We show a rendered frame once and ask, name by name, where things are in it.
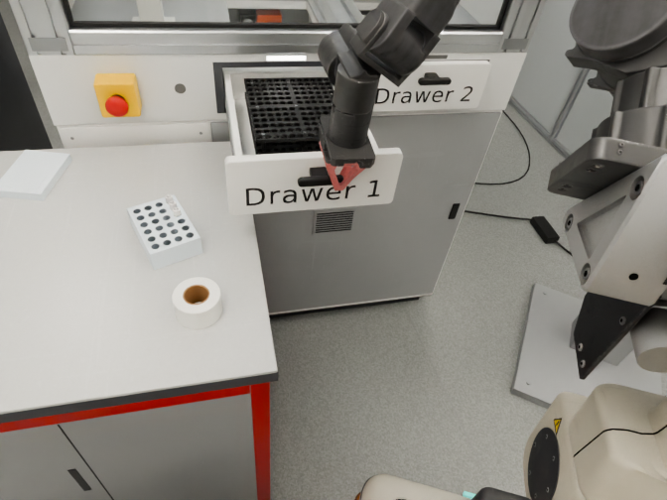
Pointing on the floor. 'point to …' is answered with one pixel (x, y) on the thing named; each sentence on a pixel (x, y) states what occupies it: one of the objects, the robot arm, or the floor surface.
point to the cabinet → (273, 225)
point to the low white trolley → (130, 337)
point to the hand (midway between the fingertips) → (337, 183)
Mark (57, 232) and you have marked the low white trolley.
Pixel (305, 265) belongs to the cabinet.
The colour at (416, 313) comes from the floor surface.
